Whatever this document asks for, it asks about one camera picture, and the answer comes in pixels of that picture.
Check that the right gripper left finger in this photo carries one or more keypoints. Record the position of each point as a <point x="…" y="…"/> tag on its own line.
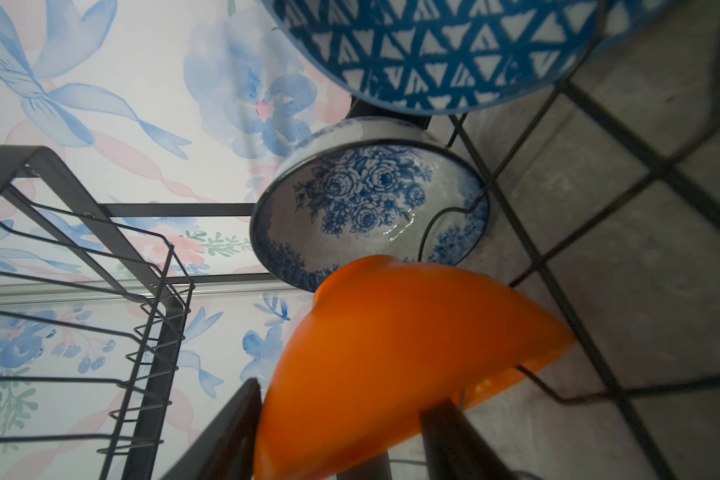
<point x="225" y="449"/>

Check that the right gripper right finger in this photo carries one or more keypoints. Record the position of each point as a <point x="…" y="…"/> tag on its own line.
<point x="454" y="449"/>

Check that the orange plastic bowl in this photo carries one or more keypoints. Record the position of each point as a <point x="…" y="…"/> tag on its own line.
<point x="384" y="341"/>

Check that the blue floral bowl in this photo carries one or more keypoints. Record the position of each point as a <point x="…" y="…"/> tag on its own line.
<point x="363" y="187"/>

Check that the black wire dish rack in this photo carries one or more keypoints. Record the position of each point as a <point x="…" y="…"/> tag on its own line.
<point x="645" y="281"/>

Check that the blue triangle pattern bowl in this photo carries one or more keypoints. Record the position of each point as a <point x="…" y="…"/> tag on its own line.
<point x="439" y="57"/>

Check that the aluminium corner post left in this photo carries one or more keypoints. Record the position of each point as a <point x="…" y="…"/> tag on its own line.
<point x="37" y="292"/>

